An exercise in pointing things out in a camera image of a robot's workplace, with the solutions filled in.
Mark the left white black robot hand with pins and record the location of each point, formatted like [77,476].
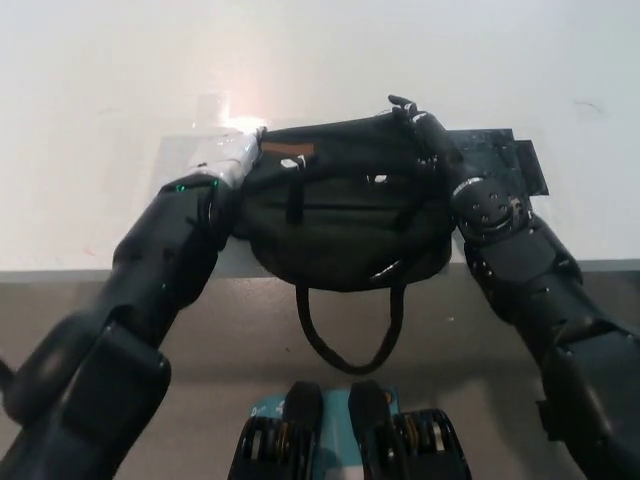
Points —
[232,160]

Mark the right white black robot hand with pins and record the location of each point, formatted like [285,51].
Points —
[435,140]

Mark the dark green soft travel bag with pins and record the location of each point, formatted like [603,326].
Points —
[345,220]

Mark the black teal robot torso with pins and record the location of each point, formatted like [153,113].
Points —
[350,440]

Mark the black tape patch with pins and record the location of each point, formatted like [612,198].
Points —
[505,160]

